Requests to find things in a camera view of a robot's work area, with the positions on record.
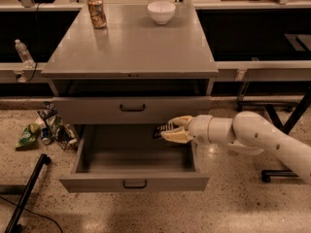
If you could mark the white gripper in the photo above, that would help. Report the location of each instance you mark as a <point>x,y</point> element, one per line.
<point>199,129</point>

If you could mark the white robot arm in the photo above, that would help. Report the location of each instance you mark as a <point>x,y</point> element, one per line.
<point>247,132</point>

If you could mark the grey metal drawer cabinet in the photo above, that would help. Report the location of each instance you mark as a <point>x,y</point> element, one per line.
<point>133,56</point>

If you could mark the grey open middle drawer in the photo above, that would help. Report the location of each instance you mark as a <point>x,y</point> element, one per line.
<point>127,158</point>

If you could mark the grey upper closed drawer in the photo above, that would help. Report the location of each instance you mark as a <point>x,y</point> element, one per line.
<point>128,110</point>

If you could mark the white ceramic bowl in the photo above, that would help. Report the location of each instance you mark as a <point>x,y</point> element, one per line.
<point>161,12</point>

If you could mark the blue can on floor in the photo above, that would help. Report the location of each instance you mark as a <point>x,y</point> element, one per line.
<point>46,136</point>

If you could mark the orange soda can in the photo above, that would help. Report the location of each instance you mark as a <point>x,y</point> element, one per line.
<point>96,12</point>

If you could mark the green chip bag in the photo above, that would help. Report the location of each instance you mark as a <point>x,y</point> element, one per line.
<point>28,136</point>

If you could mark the clear plastic water bottle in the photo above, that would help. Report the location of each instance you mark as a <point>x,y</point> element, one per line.
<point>24,54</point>

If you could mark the black stand leg left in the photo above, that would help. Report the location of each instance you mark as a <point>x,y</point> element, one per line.
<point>24,191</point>

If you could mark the grey background bench rail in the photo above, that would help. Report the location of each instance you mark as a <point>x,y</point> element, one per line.
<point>224,71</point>

